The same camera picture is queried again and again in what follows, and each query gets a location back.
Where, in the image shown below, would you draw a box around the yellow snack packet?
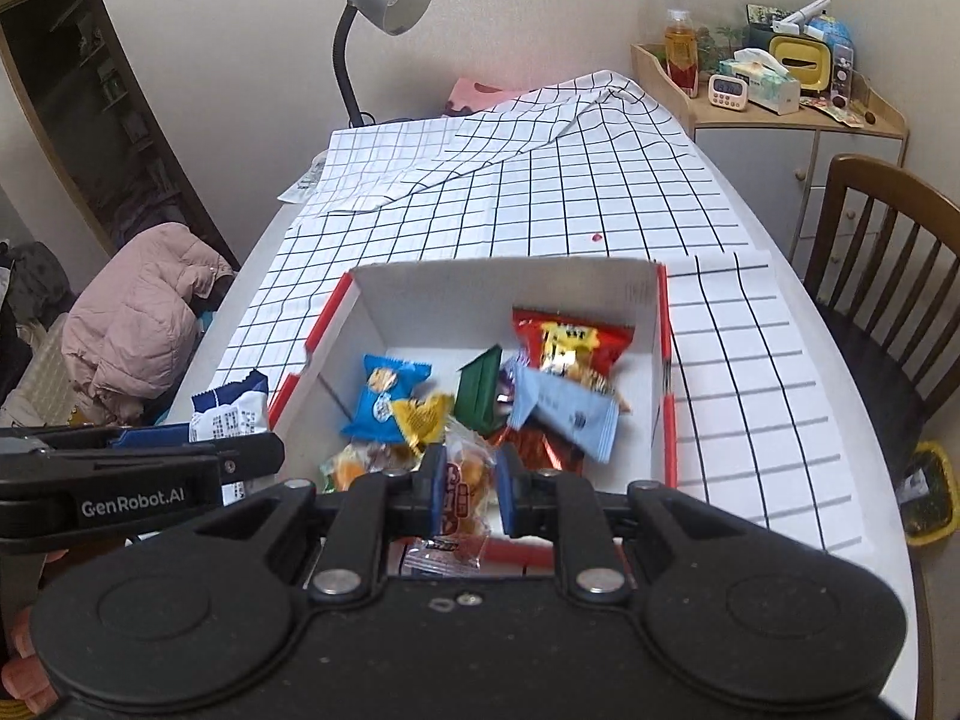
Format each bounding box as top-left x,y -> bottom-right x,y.
391,394 -> 454,457

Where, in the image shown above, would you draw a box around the white checkered tablecloth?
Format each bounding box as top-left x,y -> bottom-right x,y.
174,71 -> 872,559

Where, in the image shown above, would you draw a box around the white blue snack packet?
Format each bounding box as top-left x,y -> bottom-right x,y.
189,369 -> 268,505

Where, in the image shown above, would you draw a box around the green tissue box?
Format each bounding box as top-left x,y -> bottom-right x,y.
719,47 -> 800,115

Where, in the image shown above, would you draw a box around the blue cookie snack packet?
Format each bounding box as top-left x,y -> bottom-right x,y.
342,355 -> 433,444

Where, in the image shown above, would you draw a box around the cream woven basket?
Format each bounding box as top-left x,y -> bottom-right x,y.
2,314 -> 76,427

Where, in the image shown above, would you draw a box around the white digital timer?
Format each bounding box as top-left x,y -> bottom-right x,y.
706,73 -> 750,112

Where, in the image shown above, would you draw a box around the purple candy wrapper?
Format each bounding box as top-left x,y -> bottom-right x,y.
494,356 -> 521,411

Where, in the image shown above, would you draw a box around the red yellow chip bag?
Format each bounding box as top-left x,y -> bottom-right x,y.
512,309 -> 635,397

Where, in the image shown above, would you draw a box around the pink object behind table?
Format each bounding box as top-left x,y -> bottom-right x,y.
443,76 -> 526,117

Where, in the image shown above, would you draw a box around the copper foil snack bag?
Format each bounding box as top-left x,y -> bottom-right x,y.
488,424 -> 584,475

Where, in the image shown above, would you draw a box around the clear orange snack packet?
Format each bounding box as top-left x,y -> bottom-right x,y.
400,440 -> 493,578

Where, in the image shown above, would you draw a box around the green snack packet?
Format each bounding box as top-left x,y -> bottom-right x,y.
452,344 -> 503,436

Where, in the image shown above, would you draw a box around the pink padded jacket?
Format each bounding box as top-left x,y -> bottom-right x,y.
62,223 -> 235,422

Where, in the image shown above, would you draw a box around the yellow black box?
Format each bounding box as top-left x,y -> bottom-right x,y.
770,34 -> 832,96

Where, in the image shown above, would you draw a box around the light blue snack packet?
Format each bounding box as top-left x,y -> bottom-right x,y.
508,366 -> 620,463

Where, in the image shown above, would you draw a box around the brown round pastry packet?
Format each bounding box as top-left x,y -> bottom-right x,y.
319,442 -> 420,493

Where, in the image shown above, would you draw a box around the amber liquid bottle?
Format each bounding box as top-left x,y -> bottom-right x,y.
664,8 -> 700,98

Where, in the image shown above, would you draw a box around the person left hand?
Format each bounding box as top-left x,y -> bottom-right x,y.
2,550 -> 67,718

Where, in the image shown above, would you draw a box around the silver desk lamp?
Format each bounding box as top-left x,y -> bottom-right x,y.
332,0 -> 431,127

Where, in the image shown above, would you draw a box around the yellow green floor bin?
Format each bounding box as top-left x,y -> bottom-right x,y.
896,440 -> 958,550

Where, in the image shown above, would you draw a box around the brown wooden chair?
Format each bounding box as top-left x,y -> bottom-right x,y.
800,152 -> 960,421

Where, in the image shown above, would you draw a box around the papers on table edge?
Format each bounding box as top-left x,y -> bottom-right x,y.
277,151 -> 327,205

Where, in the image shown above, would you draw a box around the red white cardboard box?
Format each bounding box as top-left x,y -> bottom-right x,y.
270,257 -> 677,578

